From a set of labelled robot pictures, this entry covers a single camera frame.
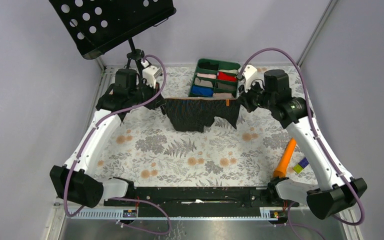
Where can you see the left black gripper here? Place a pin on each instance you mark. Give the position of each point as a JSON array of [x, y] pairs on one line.
[[153, 91]]

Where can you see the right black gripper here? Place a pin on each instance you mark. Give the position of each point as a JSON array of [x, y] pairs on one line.
[[244, 97]]

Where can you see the black striped underwear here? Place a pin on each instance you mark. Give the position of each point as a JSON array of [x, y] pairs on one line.
[[193, 114]]

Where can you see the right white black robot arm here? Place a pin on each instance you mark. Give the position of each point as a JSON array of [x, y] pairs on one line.
[[336, 189]]

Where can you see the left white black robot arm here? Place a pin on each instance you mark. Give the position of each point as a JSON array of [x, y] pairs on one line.
[[74, 181]]

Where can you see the white rolled cloth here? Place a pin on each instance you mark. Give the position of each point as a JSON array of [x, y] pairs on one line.
[[231, 71]]

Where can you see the grey rolled cloth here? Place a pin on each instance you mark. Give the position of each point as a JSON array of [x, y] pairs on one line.
[[226, 87]]

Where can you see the light pink rolled cloth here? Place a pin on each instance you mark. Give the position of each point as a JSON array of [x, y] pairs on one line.
[[223, 95]]

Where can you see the red rolled cloth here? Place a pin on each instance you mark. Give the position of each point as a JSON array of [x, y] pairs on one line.
[[226, 76]]

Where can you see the floral patterned table mat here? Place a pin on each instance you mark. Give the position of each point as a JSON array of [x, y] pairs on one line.
[[146, 149]]

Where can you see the green divided organizer tray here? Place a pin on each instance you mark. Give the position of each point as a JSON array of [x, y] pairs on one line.
[[225, 65]]

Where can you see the beige rolled cloth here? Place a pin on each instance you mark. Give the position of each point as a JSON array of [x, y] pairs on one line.
[[203, 83]]

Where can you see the purple toy brick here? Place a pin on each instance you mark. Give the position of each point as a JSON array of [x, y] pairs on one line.
[[303, 163]]

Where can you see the black rolled cloth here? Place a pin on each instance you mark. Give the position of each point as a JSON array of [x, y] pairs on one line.
[[209, 65]]

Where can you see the black perforated music stand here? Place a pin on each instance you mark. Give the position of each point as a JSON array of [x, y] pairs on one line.
[[98, 26]]

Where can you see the orange carrot toy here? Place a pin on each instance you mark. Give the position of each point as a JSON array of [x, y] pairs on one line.
[[281, 169]]

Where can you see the green toy brick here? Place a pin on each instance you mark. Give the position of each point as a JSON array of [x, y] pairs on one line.
[[298, 168]]

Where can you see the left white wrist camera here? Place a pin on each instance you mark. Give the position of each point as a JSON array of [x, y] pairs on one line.
[[150, 75]]

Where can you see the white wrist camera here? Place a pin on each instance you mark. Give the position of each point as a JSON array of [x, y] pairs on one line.
[[150, 75], [248, 74]]

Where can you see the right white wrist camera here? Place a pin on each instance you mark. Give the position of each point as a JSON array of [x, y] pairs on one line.
[[248, 74]]

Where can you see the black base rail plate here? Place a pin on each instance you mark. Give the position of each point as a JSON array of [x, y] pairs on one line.
[[200, 202]]

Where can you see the aluminium frame rails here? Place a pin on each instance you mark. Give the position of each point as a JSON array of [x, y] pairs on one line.
[[98, 28]]

